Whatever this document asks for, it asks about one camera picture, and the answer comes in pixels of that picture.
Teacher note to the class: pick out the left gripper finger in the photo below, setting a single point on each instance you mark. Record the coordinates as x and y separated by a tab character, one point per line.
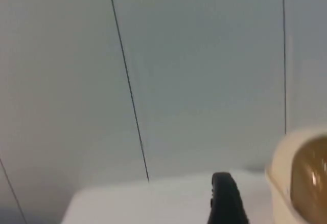
226	201

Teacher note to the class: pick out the cream lid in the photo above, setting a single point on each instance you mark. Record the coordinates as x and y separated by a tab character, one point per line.
281	157

